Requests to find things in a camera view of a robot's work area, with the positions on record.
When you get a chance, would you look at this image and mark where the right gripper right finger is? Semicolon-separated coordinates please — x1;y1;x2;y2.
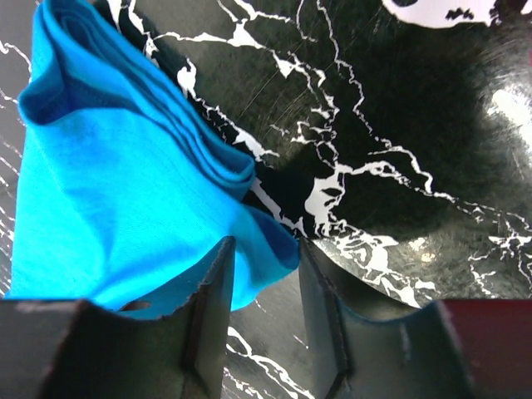
298;240;531;398

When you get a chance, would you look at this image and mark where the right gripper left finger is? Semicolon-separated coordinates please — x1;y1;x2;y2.
1;237;235;398

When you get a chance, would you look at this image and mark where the blue t shirt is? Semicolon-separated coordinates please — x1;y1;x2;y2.
7;1;299;311

